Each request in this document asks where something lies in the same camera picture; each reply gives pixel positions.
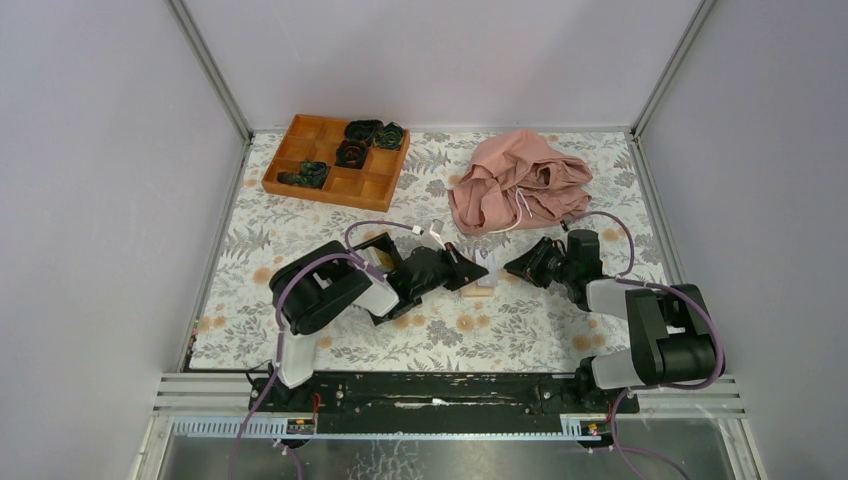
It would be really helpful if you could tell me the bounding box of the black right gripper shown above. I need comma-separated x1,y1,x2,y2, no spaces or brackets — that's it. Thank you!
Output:
503,236,576,289

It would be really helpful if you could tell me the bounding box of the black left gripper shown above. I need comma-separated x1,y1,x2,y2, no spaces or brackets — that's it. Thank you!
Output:
410,242,486,300

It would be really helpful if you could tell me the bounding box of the black card box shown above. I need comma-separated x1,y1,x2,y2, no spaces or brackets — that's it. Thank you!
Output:
352,233,402,326

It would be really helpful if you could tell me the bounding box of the tan leather card holder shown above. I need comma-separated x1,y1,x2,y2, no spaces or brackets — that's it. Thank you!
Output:
460,267,498,298

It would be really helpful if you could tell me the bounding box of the blue credit card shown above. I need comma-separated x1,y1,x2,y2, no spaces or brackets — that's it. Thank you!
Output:
474,250,501,289

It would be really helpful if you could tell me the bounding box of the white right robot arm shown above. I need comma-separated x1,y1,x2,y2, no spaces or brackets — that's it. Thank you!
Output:
505,229,724,412

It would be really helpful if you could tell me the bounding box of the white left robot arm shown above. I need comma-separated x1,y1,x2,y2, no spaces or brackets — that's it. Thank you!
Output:
269,234,489,411

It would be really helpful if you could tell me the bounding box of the pink crumpled cloth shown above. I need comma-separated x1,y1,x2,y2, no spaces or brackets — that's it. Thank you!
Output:
448,129,593,236

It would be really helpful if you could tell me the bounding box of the dark green rolled belt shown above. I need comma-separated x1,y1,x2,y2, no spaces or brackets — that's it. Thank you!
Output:
372,122,406,151

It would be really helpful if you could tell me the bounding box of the dark rolled belt centre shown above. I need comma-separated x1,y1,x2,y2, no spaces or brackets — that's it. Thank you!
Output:
335,140,370,170

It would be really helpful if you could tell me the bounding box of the dark rolled belt top left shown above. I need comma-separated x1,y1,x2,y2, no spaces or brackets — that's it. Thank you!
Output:
344,119,384,145

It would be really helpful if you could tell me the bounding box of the dark belt lower left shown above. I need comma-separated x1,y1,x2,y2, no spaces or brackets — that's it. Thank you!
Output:
277,161,330,189

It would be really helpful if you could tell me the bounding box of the orange wooden divided tray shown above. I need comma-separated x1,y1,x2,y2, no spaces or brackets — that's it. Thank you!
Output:
262,114,410,212

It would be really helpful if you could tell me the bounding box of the floral patterned table mat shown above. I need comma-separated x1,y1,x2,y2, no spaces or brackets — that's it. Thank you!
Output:
188,132,665,372

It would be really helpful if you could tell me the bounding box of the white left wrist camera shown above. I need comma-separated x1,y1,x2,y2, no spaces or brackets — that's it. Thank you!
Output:
411,219,445,250

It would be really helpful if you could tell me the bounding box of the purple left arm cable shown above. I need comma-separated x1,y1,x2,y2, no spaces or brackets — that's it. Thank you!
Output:
228,220,425,478

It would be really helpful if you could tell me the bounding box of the white slotted cable duct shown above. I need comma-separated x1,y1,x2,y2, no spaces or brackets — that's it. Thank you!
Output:
170,415,621,441

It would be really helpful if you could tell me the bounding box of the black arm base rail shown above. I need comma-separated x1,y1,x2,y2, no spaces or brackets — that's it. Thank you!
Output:
248,371,619,435

